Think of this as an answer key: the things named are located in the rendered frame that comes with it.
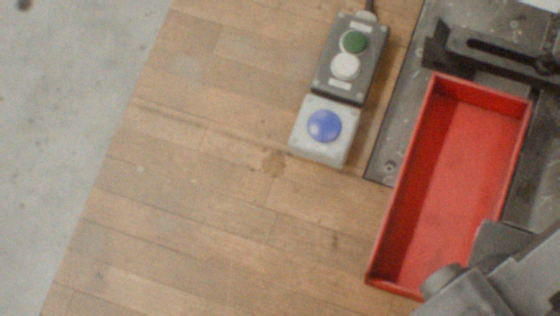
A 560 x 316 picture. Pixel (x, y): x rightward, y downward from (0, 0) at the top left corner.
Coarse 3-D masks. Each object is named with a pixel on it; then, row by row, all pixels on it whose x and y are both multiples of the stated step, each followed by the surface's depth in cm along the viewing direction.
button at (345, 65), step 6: (342, 54) 133; (348, 54) 133; (336, 60) 132; (342, 60) 132; (348, 60) 132; (354, 60) 132; (336, 66) 132; (342, 66) 132; (348, 66) 132; (354, 66) 132; (336, 72) 132; (342, 72) 132; (348, 72) 132; (354, 72) 132
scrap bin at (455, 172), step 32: (448, 96) 133; (480, 96) 130; (512, 96) 128; (416, 128) 127; (448, 128) 132; (480, 128) 132; (512, 128) 132; (416, 160) 131; (448, 160) 131; (480, 160) 131; (512, 160) 125; (416, 192) 130; (448, 192) 130; (480, 192) 130; (384, 224) 124; (416, 224) 129; (448, 224) 129; (480, 224) 129; (384, 256) 128; (416, 256) 128; (448, 256) 128; (384, 288) 126; (416, 288) 127
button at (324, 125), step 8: (320, 112) 131; (328, 112) 130; (312, 120) 130; (320, 120) 130; (328, 120) 130; (336, 120) 130; (312, 128) 130; (320, 128) 130; (328, 128) 130; (336, 128) 130; (312, 136) 130; (320, 136) 130; (328, 136) 130; (336, 136) 130
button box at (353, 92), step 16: (368, 0) 137; (336, 16) 135; (352, 16) 135; (368, 16) 135; (336, 32) 134; (368, 32) 134; (384, 32) 134; (336, 48) 134; (368, 48) 133; (384, 48) 135; (320, 64) 133; (368, 64) 133; (320, 80) 133; (336, 80) 132; (352, 80) 132; (368, 80) 132; (320, 96) 135; (336, 96) 132; (352, 96) 132
